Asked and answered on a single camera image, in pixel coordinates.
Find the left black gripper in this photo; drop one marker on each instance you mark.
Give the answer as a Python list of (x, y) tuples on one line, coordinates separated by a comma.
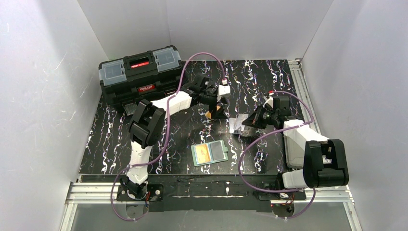
[(215, 101)]

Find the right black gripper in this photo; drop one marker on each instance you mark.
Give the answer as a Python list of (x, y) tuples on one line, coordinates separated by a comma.
[(261, 117)]

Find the mint green card holder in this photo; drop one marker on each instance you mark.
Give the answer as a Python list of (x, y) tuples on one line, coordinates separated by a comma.
[(218, 152)]

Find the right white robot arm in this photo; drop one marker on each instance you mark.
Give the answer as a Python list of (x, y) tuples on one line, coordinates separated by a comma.
[(316, 160)]

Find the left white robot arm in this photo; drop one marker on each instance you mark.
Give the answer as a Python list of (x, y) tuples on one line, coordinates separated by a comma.
[(152, 117)]

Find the grey pad on table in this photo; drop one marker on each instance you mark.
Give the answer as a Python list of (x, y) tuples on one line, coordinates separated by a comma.
[(294, 148)]

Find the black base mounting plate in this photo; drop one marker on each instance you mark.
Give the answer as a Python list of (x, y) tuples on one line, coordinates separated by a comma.
[(182, 192)]

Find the black toolbox with grey lids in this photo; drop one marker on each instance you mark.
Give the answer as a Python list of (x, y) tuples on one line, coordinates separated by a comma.
[(150, 75)]

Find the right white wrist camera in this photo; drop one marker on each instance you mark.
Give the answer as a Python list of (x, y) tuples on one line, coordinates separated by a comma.
[(268, 104)]

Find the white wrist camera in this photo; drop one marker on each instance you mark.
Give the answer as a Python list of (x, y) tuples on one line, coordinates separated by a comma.
[(268, 104), (223, 92)]

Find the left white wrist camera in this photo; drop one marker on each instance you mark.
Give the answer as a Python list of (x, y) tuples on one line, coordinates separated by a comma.
[(223, 92)]

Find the aluminium frame rail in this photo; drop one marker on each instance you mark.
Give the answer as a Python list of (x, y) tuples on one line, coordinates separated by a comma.
[(301, 89)]

